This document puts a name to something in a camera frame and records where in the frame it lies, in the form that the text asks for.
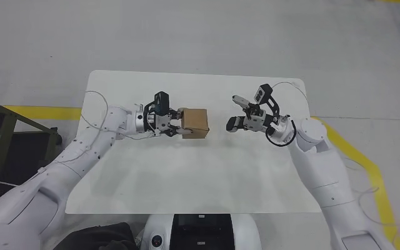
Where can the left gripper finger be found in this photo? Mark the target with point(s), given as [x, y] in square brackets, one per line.
[178, 113]
[178, 131]

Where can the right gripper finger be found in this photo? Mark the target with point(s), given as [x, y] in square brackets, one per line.
[241, 101]
[235, 123]

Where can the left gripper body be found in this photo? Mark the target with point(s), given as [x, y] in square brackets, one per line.
[141, 121]

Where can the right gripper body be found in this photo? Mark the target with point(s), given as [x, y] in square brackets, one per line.
[281, 129]

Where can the small brown carton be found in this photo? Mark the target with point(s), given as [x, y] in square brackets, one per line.
[195, 122]

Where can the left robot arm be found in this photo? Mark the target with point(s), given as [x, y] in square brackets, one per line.
[65, 168]

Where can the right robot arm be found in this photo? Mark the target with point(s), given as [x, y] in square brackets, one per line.
[325, 175]

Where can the robot body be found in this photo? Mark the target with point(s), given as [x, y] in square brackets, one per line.
[203, 232]

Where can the dark green metal rack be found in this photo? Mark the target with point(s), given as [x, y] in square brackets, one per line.
[28, 150]

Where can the black fabric bundle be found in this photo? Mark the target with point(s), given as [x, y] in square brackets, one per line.
[97, 237]

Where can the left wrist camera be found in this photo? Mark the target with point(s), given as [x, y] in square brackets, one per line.
[162, 101]

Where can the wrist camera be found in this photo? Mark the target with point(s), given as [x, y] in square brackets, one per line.
[162, 101]
[263, 93]

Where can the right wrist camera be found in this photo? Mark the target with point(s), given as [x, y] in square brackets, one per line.
[263, 93]

